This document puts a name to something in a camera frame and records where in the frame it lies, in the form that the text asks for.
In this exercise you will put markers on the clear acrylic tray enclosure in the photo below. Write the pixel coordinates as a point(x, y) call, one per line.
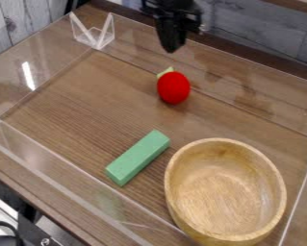
point(76, 105)

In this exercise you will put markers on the wooden bowl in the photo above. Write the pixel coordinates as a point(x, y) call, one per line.
point(226, 193)

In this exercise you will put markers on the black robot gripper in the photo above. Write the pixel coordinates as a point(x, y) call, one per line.
point(184, 11)

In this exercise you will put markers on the clear acrylic corner bracket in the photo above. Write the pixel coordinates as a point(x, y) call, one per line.
point(96, 38)

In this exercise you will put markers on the black metal stand bracket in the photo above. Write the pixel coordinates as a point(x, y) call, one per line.
point(31, 234)

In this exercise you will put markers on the red toy fruit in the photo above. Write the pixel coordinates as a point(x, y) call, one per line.
point(172, 86)

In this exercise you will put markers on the green rectangular block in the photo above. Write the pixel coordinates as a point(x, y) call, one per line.
point(136, 157)

